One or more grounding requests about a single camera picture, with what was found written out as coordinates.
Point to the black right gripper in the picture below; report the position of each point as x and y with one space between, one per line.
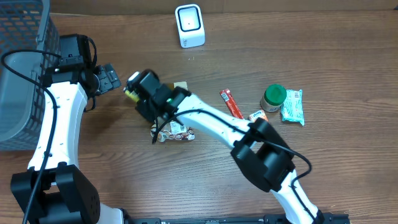
142 107

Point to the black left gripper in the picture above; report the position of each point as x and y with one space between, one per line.
109 78

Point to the yellow highlighter marker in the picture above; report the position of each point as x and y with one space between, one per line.
132 95

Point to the silver red crinkled wrapper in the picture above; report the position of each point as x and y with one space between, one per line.
173 131

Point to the beige brown snack pouch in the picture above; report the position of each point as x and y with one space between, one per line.
182 84

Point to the red snack stick packet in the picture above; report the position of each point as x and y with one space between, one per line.
231 103

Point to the small orange snack packet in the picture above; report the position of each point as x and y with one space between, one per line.
258 114

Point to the green lid knorr cup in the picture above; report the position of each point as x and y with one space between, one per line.
273 98

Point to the teal orange tissue pack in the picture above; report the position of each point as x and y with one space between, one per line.
292 107

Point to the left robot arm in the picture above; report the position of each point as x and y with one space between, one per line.
53 189

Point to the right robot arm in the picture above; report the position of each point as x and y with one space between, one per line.
261 154

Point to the white barcode scanner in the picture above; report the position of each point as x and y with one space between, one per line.
190 25

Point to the grey plastic mesh basket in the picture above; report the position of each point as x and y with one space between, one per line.
28 31

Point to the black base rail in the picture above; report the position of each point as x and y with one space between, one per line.
267 219

